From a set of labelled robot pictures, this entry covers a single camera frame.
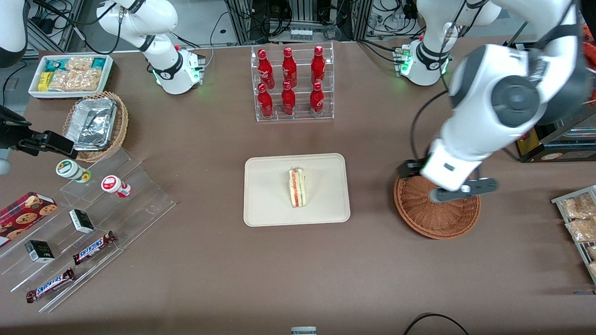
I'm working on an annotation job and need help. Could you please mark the black hot food display case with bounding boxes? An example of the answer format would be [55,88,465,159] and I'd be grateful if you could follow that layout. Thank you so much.
[512,23,596,163]

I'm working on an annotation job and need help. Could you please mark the clear acrylic bottle rack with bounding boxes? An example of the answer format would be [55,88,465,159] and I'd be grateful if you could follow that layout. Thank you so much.
[251,42,335,122]

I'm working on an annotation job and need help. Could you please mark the light wicker basket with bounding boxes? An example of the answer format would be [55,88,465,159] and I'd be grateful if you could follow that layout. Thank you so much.
[62,91,129,163]

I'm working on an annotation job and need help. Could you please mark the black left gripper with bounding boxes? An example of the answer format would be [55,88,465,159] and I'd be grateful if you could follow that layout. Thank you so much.
[396,160,427,180]

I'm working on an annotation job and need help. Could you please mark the brown wicker basket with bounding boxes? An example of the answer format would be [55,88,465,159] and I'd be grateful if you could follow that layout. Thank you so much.
[393,157,481,240]

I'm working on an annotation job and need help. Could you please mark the white snack tray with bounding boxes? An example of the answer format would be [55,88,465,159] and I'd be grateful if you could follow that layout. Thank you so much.
[29,54,114,100]

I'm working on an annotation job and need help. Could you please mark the clear acrylic stepped stand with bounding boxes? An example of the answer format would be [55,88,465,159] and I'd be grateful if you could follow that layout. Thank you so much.
[0,148,176,313]

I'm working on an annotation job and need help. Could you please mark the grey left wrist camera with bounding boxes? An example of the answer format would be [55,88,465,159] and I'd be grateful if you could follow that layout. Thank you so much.
[429,178,498,203]

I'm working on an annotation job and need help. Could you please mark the yellow box with red button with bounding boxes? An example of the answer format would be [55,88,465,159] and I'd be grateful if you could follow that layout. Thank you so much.
[516,128,541,159]

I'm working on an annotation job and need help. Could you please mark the green lid yogurt cup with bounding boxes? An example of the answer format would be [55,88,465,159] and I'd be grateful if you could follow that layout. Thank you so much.
[56,159,92,183]

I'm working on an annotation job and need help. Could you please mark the clear snack bag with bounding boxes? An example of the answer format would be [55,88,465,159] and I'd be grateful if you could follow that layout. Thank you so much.
[561,194,596,219]
[566,219,596,242]

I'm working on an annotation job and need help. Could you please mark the red lid yogurt cup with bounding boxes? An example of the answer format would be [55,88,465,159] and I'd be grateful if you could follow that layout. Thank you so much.
[101,175,132,198]

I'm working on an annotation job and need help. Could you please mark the red cookie box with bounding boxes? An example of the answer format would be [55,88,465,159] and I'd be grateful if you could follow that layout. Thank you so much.
[0,192,58,248]

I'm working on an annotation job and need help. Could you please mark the aluminium frame rack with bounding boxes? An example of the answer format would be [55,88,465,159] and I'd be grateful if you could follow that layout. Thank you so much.
[223,0,373,45]

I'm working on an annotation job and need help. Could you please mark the beige plastic tray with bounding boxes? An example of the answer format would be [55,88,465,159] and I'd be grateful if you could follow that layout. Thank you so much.
[244,153,351,228]

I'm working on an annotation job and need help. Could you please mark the clear cracker bag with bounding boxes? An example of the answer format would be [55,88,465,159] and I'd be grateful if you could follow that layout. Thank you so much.
[64,56,94,73]
[48,69,102,92]

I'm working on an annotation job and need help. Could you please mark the Snickers chocolate bar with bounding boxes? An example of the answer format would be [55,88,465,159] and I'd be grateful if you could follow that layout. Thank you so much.
[73,231,117,265]
[26,268,75,303]

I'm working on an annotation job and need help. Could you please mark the small black box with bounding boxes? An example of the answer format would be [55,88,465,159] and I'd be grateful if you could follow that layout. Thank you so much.
[25,240,55,263]
[69,209,95,234]

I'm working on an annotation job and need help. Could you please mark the white wire rack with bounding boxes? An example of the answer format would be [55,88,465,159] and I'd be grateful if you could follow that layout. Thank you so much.
[552,185,596,284]

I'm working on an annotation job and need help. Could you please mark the black cable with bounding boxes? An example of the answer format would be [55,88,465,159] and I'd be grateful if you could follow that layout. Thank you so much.
[403,313,471,335]

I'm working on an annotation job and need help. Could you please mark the aluminium foil container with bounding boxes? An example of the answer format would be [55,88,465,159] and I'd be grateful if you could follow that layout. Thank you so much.
[65,97,118,151]

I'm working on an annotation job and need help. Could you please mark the triangular sandwich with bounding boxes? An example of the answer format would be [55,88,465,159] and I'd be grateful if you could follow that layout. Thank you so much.
[289,167,308,208]

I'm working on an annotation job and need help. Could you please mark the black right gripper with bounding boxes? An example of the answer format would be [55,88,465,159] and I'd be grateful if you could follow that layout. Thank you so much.
[0,106,78,160]

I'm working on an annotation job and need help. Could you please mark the red cola bottle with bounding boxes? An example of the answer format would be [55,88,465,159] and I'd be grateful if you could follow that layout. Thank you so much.
[257,83,274,118]
[281,81,296,116]
[310,81,325,117]
[311,46,326,87]
[257,49,275,90]
[282,47,298,89]

